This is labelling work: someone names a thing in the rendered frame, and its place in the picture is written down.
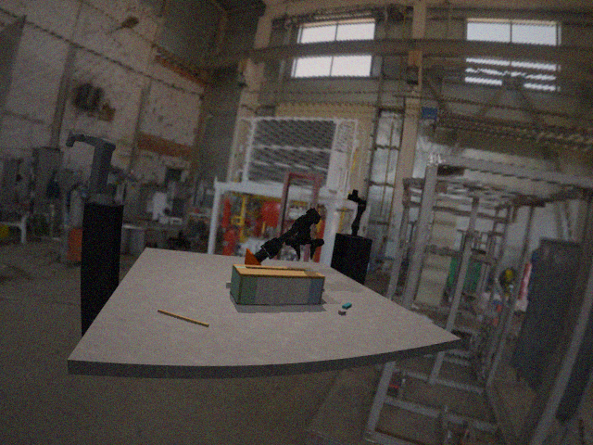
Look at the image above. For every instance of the tan wooden stick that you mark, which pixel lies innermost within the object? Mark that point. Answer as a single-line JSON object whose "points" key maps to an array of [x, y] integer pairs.
{"points": [[182, 317]]}

